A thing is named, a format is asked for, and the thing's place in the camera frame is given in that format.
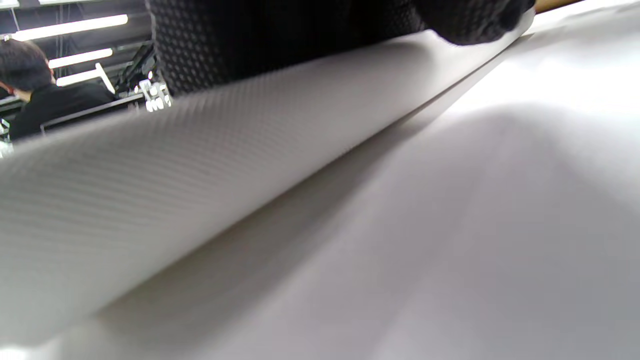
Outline person's left hand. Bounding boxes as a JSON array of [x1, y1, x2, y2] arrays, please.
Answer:
[[145, 0, 537, 97]]

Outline green striped mouse pad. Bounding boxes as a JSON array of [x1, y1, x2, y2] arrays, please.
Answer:
[[0, 9, 537, 348]]

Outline brown cardboard mailing tube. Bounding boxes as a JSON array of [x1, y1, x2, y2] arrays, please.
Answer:
[[534, 0, 587, 14]]

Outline white ceiling strip light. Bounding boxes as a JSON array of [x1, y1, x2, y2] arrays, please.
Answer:
[[48, 48, 114, 69], [12, 14, 129, 42], [56, 69, 101, 87]]

